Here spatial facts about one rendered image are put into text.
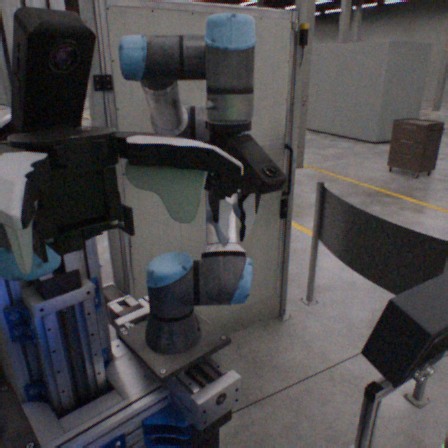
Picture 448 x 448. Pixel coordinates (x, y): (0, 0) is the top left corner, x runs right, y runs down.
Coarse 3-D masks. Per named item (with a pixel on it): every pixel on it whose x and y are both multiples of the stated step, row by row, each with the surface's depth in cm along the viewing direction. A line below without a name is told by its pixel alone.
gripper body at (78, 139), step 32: (0, 128) 31; (32, 128) 28; (64, 128) 29; (96, 128) 29; (64, 160) 25; (96, 160) 26; (64, 192) 26; (96, 192) 28; (64, 224) 27; (96, 224) 28; (128, 224) 30
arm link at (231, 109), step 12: (216, 96) 58; (228, 96) 58; (240, 96) 58; (252, 96) 60; (216, 108) 59; (228, 108) 58; (240, 108) 58; (252, 108) 60; (216, 120) 60; (228, 120) 59; (240, 120) 59
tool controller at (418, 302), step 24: (432, 288) 87; (384, 312) 84; (408, 312) 80; (432, 312) 81; (384, 336) 85; (408, 336) 80; (432, 336) 76; (384, 360) 87; (408, 360) 81; (432, 360) 88
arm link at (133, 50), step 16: (128, 48) 63; (144, 48) 63; (160, 48) 64; (176, 48) 64; (128, 64) 64; (144, 64) 64; (160, 64) 64; (176, 64) 65; (128, 80) 67; (144, 80) 68; (160, 80) 68; (176, 80) 74; (160, 96) 75; (176, 96) 79; (160, 112) 84; (176, 112) 87; (160, 128) 97; (176, 128) 97
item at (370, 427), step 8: (368, 384) 86; (376, 384) 86; (376, 392) 84; (368, 400) 87; (368, 408) 87; (376, 408) 86; (360, 416) 89; (368, 416) 87; (376, 416) 88; (360, 424) 90; (368, 424) 88; (376, 424) 89; (360, 432) 90; (368, 432) 88; (360, 440) 92; (368, 440) 90
